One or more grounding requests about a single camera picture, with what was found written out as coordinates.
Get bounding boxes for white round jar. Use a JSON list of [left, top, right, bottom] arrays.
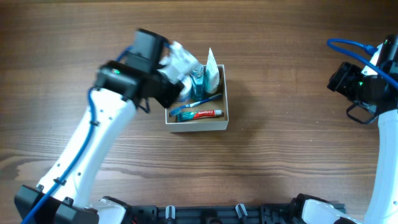
[[177, 75, 192, 103]]

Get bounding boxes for blue toothbrush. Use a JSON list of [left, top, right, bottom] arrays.
[[169, 93, 223, 116]]

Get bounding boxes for teal mouthwash bottle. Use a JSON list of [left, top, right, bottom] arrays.
[[190, 63, 205, 101]]

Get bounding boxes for white lotion tube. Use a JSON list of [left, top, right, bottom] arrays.
[[205, 48, 220, 95]]

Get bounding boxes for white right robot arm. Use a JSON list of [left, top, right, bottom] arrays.
[[326, 34, 397, 223]]

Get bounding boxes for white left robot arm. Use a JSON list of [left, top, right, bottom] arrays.
[[14, 29, 198, 223]]

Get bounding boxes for white cardboard box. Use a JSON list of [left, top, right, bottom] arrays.
[[165, 65, 229, 133]]

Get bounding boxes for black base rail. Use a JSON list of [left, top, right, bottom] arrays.
[[99, 195, 346, 224]]

